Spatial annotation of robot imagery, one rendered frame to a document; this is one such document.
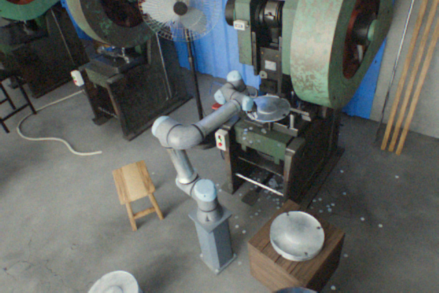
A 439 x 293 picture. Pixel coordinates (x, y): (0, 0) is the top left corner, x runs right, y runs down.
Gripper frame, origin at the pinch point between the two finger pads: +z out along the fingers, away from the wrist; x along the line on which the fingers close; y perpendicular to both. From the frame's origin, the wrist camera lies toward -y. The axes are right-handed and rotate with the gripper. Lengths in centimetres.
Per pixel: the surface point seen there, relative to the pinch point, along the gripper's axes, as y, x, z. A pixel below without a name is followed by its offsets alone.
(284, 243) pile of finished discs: 62, -15, 38
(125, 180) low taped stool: -17, -102, 14
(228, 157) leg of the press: -13.2, -29.5, 33.5
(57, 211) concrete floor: -32, -173, 25
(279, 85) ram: -7.0, 22.1, -8.2
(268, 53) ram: -12.5, 23.7, -28.5
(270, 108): -6.5, 11.4, 4.7
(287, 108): -4.0, 20.7, 8.5
